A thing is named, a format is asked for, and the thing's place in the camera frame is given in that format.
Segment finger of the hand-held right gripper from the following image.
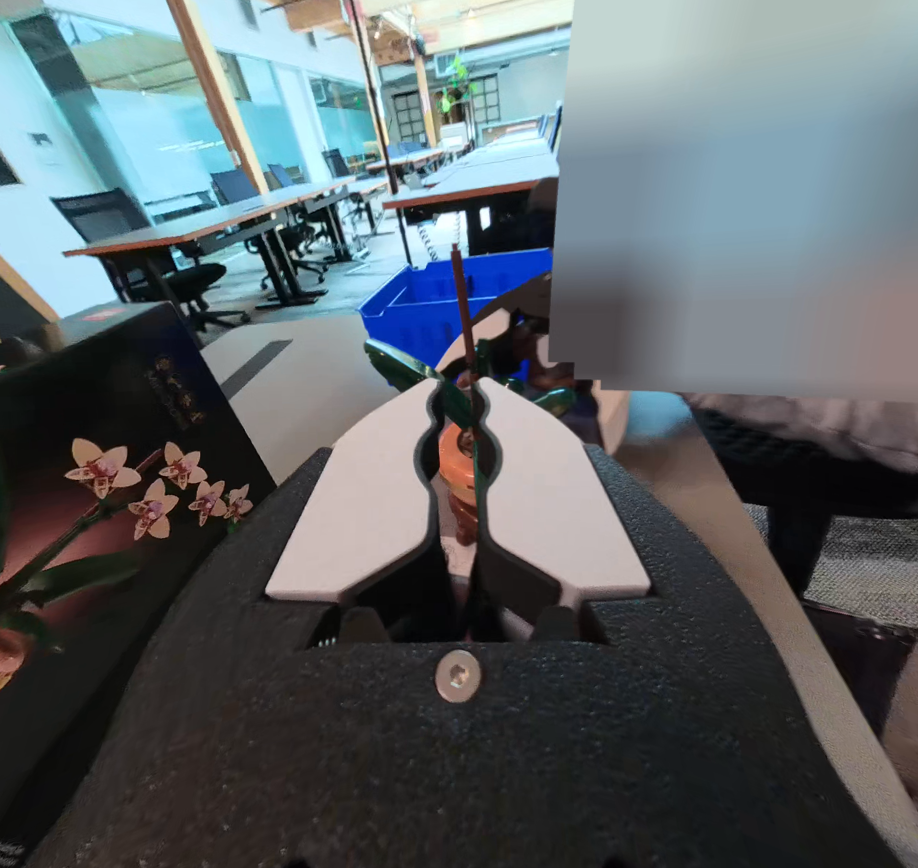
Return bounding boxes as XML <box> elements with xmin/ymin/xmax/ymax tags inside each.
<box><xmin>435</xmin><ymin>306</ymin><xmax>516</xmax><ymax>375</ymax></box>

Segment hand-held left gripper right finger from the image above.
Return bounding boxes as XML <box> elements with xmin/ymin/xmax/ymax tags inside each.
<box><xmin>470</xmin><ymin>377</ymin><xmax>654</xmax><ymax>607</ymax></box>

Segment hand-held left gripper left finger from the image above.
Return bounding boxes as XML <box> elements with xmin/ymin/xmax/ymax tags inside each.
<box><xmin>265</xmin><ymin>377</ymin><xmax>449</xmax><ymax>607</ymax></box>

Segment toy orchid plant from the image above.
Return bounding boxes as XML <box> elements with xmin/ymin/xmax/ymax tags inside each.
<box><xmin>364</xmin><ymin>337</ymin><xmax>578</xmax><ymax>546</ymax></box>

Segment person's right forearm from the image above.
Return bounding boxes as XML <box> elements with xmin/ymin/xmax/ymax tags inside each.
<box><xmin>681</xmin><ymin>391</ymin><xmax>918</xmax><ymax>474</ymax></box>

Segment grey desk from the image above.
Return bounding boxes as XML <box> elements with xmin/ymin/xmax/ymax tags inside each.
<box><xmin>201</xmin><ymin>312</ymin><xmax>918</xmax><ymax>868</ymax></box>

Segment long wooden-edged office desk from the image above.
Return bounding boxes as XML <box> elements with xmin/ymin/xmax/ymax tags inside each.
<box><xmin>63</xmin><ymin>178</ymin><xmax>388</xmax><ymax>309</ymax></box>

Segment blue plastic bin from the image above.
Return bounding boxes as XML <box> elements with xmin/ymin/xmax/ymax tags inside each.
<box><xmin>359</xmin><ymin>247</ymin><xmax>555</xmax><ymax>388</ymax></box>

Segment black tripod stand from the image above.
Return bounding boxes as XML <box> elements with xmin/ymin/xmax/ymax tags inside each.
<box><xmin>336</xmin><ymin>0</ymin><xmax>415</xmax><ymax>268</ymax></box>

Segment hanging green plant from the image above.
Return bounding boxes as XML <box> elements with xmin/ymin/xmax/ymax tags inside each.
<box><xmin>436</xmin><ymin>54</ymin><xmax>479</xmax><ymax>121</ymax></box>

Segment black orchid set box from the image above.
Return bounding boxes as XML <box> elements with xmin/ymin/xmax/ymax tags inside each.
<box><xmin>0</xmin><ymin>301</ymin><xmax>277</xmax><ymax>858</ymax></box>

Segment black office chair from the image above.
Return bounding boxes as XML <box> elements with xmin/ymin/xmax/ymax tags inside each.
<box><xmin>210</xmin><ymin>167</ymin><xmax>332</xmax><ymax>294</ymax></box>
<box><xmin>50</xmin><ymin>188</ymin><xmax>253</xmax><ymax>332</ymax></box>

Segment person's legs in dark jeans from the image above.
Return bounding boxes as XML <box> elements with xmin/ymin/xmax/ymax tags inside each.
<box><xmin>802</xmin><ymin>595</ymin><xmax>918</xmax><ymax>740</ymax></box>

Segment wooden column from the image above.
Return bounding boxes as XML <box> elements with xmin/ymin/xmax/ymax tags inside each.
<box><xmin>145</xmin><ymin>0</ymin><xmax>271</xmax><ymax>196</ymax></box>

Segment black coiled cable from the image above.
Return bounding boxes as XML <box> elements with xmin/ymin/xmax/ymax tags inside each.
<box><xmin>418</xmin><ymin>214</ymin><xmax>461</xmax><ymax>261</ymax></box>

